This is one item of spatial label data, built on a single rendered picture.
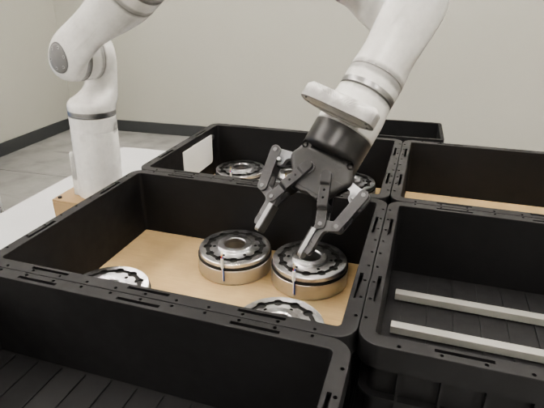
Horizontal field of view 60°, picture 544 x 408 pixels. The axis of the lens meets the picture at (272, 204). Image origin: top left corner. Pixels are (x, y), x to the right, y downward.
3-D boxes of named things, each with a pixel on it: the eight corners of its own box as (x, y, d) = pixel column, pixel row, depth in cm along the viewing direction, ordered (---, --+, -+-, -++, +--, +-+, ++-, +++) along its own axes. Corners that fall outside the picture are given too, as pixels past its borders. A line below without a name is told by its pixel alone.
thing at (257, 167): (207, 176, 93) (207, 173, 93) (227, 160, 102) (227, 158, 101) (256, 182, 90) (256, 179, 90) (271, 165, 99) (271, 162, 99)
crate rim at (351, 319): (-16, 280, 51) (-22, 261, 50) (138, 182, 77) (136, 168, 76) (352, 363, 40) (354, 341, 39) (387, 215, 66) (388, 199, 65)
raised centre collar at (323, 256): (285, 263, 63) (285, 259, 62) (299, 247, 67) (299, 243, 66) (320, 272, 61) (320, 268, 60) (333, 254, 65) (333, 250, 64)
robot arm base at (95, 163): (70, 197, 99) (57, 116, 91) (94, 180, 107) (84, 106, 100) (110, 202, 97) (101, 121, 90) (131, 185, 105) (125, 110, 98)
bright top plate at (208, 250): (188, 263, 64) (187, 259, 63) (214, 229, 72) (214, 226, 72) (260, 273, 61) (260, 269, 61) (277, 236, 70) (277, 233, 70)
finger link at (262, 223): (278, 208, 59) (263, 234, 59) (274, 206, 59) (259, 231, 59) (274, 204, 57) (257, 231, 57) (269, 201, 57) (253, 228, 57)
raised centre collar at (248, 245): (212, 252, 65) (212, 248, 65) (223, 236, 69) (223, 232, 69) (246, 257, 64) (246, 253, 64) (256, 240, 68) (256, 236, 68)
